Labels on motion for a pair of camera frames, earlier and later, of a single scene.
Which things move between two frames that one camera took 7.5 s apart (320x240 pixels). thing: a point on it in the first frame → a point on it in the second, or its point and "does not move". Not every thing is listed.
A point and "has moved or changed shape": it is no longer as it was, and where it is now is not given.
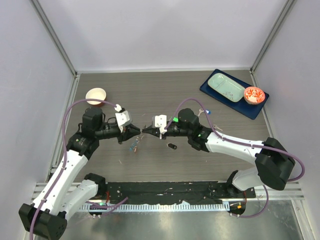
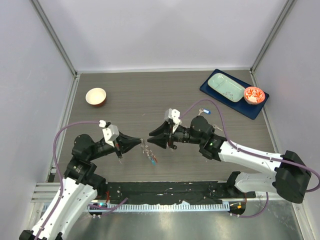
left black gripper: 130,131 → 126,142
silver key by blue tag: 201,111 does not move
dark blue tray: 249,109 does not move
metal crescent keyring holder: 134,145 has moved or changed shape
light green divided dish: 227,87 does not move
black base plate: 185,192 does not move
